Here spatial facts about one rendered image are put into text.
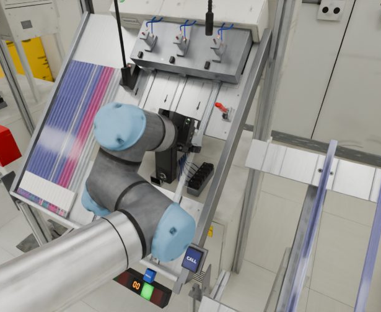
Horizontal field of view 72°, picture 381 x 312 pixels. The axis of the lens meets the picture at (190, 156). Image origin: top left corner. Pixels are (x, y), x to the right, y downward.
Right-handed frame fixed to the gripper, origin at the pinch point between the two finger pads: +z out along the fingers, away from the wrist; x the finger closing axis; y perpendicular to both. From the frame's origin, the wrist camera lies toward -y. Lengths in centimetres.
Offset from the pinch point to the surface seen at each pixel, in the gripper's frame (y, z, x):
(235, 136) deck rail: 5.8, 1.0, -10.0
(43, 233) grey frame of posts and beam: -54, 12, 61
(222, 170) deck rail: -3.6, -1.0, -9.9
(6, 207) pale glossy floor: -80, 52, 145
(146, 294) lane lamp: -40.9, -6.6, -0.5
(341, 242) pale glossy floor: -38, 116, -62
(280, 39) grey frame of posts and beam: 35.0, 9.8, -12.7
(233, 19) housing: 35.0, 0.0, -1.5
